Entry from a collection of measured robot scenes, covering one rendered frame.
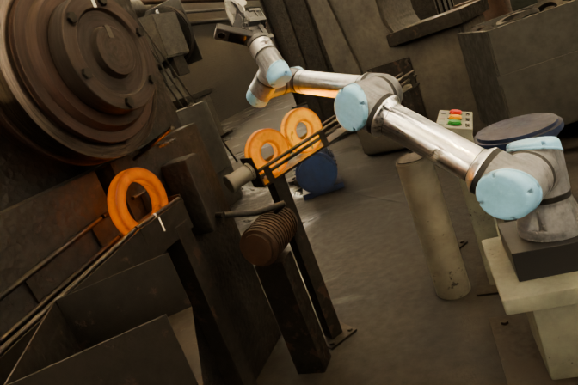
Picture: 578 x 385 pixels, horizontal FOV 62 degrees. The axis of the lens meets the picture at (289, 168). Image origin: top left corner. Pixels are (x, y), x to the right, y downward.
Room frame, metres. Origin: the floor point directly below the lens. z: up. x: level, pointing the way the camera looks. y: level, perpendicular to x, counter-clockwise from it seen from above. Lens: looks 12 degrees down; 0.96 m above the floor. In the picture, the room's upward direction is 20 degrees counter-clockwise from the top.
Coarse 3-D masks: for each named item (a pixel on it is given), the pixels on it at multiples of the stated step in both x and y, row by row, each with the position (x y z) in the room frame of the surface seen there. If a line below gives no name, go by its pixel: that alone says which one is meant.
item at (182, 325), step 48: (96, 288) 0.80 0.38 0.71; (144, 288) 0.81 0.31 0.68; (48, 336) 0.70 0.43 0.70; (96, 336) 0.79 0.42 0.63; (144, 336) 0.56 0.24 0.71; (192, 336) 0.73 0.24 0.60; (48, 384) 0.54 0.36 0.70; (96, 384) 0.55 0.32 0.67; (144, 384) 0.56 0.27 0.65; (192, 384) 0.57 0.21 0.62
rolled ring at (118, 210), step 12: (132, 168) 1.23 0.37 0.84; (144, 168) 1.27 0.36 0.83; (120, 180) 1.18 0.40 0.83; (132, 180) 1.22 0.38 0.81; (144, 180) 1.26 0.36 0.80; (156, 180) 1.29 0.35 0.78; (108, 192) 1.17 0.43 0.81; (120, 192) 1.17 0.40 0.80; (156, 192) 1.28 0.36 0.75; (108, 204) 1.16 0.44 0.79; (120, 204) 1.15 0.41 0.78; (156, 204) 1.28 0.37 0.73; (120, 216) 1.14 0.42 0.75; (120, 228) 1.15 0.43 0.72
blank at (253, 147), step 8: (256, 136) 1.54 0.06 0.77; (264, 136) 1.55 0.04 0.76; (272, 136) 1.57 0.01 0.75; (280, 136) 1.58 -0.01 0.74; (248, 144) 1.53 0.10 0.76; (256, 144) 1.53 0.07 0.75; (272, 144) 1.58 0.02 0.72; (280, 144) 1.57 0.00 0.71; (288, 144) 1.59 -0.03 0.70; (248, 152) 1.52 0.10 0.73; (256, 152) 1.53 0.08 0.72; (280, 152) 1.57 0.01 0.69; (256, 160) 1.52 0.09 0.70; (264, 160) 1.54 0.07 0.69; (280, 160) 1.56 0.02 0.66; (280, 168) 1.56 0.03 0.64
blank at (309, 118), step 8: (288, 112) 1.64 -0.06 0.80; (296, 112) 1.62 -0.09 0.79; (304, 112) 1.64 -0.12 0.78; (312, 112) 1.66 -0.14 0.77; (288, 120) 1.60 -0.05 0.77; (296, 120) 1.62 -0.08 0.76; (304, 120) 1.64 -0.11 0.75; (312, 120) 1.65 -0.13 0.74; (280, 128) 1.62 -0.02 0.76; (288, 128) 1.60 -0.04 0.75; (312, 128) 1.65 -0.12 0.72; (320, 128) 1.66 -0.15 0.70; (288, 136) 1.59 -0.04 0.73; (296, 136) 1.61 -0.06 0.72; (304, 144) 1.62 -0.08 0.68; (304, 152) 1.61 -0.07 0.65
